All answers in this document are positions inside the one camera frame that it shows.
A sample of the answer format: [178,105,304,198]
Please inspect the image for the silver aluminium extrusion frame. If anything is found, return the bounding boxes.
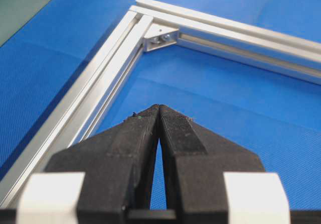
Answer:
[1,0,320,208]

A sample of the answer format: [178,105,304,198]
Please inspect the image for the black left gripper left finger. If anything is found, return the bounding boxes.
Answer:
[45,104,159,223]

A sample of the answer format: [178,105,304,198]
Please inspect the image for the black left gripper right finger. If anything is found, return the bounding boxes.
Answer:
[159,105,265,223]

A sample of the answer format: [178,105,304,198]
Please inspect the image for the blue table mat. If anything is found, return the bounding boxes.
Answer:
[1,0,320,209]

